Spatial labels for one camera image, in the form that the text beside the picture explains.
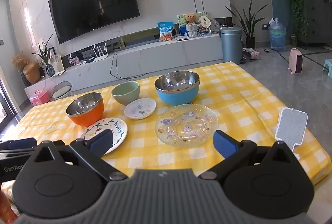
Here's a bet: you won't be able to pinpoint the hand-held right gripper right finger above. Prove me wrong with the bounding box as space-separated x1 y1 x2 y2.
201 130 299 184

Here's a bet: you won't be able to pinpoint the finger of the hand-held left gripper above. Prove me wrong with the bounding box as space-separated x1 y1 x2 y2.
0 138 38 154

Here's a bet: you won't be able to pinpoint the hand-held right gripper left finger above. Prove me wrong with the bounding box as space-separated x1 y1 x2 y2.
31 129 129 183

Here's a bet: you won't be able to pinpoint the white fruit print plate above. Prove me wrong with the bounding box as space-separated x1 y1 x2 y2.
79 117 128 155

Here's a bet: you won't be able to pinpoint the orange steel bowl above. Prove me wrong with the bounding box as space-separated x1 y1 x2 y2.
66 92 105 127

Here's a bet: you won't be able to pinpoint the patterned paper plate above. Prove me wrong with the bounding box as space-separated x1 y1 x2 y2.
155 103 218 148

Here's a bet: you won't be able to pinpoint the white small bowl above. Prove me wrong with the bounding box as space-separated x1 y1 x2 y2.
124 98 157 120

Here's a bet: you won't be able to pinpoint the green ceramic bowl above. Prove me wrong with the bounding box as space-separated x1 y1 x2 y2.
111 81 140 106

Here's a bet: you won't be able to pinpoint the blue steel bowl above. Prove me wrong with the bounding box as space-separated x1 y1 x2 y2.
155 71 201 107

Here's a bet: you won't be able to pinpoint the pink storage box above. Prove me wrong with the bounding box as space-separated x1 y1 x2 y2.
29 89 50 107

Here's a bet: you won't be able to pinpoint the yellow checkered tablecloth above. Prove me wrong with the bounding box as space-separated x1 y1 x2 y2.
0 61 332 210

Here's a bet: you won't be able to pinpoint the brown vase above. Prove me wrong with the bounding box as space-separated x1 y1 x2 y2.
22 62 41 85

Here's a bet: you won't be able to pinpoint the dried flowers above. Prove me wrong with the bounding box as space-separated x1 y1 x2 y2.
11 51 27 69

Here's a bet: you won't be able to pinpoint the plant in blue vase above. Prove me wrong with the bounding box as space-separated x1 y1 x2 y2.
32 34 56 77

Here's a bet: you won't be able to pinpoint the white router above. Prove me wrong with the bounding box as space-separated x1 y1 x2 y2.
92 44 109 62

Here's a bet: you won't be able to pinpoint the blue trash bin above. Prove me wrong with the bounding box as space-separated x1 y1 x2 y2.
220 27 244 64

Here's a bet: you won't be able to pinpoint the grey television console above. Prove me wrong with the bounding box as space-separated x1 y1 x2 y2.
24 32 224 96

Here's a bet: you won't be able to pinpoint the potted snake plant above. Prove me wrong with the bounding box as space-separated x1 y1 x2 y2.
224 0 268 49

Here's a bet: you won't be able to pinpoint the blue water jug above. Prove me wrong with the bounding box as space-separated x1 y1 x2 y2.
268 18 287 52

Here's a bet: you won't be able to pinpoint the blue snack bag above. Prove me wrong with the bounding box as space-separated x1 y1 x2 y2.
157 21 174 43

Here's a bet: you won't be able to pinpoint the brown teddy bear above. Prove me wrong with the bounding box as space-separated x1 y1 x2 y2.
184 13 198 26

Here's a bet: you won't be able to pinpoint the snack bags on counter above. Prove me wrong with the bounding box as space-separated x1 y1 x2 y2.
177 11 208 27

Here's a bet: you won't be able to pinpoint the dark drawer cabinet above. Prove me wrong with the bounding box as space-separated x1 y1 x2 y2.
303 0 332 50

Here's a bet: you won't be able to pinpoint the black cable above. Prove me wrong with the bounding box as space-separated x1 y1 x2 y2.
110 51 136 82

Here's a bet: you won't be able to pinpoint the black wall television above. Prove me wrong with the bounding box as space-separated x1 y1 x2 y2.
48 0 141 44

